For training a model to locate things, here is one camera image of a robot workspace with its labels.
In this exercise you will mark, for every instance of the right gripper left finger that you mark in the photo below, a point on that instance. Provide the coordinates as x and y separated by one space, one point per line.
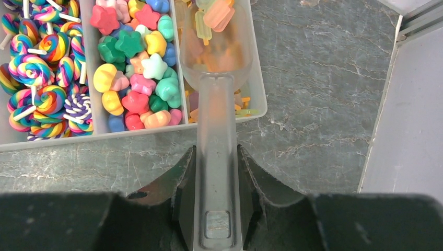
94 220

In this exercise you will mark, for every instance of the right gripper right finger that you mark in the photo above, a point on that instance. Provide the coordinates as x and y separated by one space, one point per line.
280 218

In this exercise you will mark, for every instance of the clear plastic scoop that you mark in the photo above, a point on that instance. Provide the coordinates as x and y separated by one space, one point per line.
216 72

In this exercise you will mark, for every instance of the popsicle candies in scoop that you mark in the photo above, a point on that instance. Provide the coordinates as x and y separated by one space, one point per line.
212 16

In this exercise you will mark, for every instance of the clear compartment candy tray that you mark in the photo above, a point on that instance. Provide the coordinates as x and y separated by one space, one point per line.
13 140

